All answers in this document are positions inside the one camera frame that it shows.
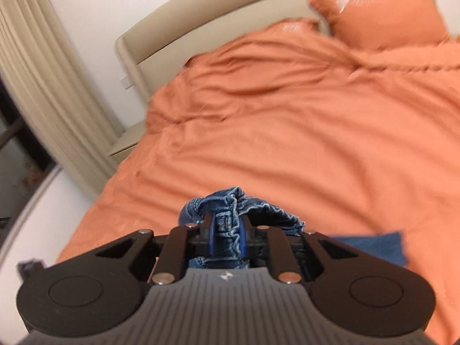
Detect blue denim pants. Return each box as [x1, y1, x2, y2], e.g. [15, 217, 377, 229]
[179, 186, 408, 270]

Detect beige nightstand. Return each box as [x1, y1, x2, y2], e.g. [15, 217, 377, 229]
[109, 120, 148, 157]

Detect beige padded headboard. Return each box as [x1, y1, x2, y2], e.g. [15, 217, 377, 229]
[115, 0, 428, 105]

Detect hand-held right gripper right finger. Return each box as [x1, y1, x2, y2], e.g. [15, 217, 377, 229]
[240, 216, 363, 284]

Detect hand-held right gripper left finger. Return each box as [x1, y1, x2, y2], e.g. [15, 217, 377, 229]
[83, 211, 217, 284]

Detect beige curtain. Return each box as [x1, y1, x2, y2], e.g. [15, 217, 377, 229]
[0, 0, 124, 200]

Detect dark window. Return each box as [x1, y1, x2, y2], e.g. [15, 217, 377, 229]
[0, 79, 58, 220]

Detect large orange printed pillow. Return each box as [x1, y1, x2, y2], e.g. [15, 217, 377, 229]
[309, 0, 451, 50]

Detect orange duvet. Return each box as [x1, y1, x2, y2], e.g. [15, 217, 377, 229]
[55, 25, 460, 345]

